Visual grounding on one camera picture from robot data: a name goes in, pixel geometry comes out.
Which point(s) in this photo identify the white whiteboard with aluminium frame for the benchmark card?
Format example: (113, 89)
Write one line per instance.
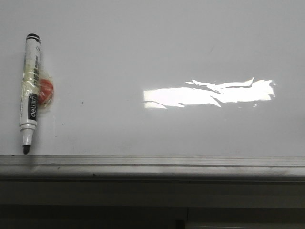
(160, 89)

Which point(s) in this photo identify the white whiteboard marker pen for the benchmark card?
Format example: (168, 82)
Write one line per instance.
(34, 92)

